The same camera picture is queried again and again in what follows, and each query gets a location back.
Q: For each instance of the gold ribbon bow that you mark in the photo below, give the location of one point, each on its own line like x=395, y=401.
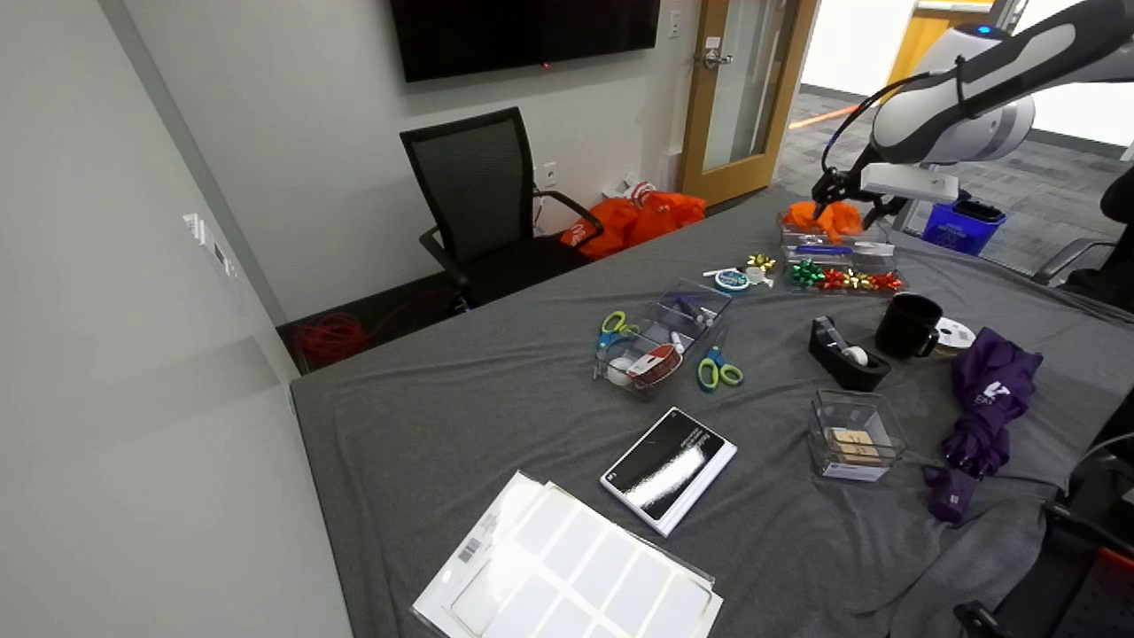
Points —
x=760, y=268

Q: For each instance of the grey table cloth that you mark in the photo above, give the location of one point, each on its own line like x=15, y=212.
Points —
x=414, y=440

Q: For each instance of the black mug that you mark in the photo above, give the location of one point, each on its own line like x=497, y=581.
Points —
x=908, y=328

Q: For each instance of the green handled scissors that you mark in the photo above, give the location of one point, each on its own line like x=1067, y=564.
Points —
x=714, y=368

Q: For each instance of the black office chair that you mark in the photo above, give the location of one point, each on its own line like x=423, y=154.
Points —
x=479, y=187

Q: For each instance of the clear acrylic pen holder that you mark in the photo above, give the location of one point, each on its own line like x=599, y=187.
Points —
x=849, y=436

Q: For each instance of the green ribbon bow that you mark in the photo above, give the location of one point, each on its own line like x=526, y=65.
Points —
x=805, y=274

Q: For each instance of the clear pencil case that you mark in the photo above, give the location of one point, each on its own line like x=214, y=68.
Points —
x=645, y=349

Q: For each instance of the purple folded umbrella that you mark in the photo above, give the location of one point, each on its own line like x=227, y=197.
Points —
x=995, y=382

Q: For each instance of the white label sheets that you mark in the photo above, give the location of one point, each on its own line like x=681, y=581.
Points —
x=544, y=564

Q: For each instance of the orange fabric on floor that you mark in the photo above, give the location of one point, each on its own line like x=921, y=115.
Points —
x=633, y=219

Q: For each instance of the blue bin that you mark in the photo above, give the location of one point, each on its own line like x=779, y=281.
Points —
x=961, y=224

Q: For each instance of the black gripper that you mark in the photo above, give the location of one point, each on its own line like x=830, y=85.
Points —
x=836, y=187

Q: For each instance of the white ribbon spool middle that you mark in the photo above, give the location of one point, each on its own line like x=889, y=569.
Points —
x=955, y=334

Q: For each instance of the wall mounted black television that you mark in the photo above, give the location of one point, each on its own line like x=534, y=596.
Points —
x=466, y=37

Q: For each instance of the black white tablet box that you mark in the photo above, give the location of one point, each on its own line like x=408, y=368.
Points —
x=669, y=467

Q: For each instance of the black tape dispenser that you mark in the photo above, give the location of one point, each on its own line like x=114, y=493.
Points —
x=849, y=363

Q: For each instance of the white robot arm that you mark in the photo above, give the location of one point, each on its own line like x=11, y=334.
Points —
x=976, y=105

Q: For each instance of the wooden framed door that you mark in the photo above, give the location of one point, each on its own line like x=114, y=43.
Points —
x=747, y=74

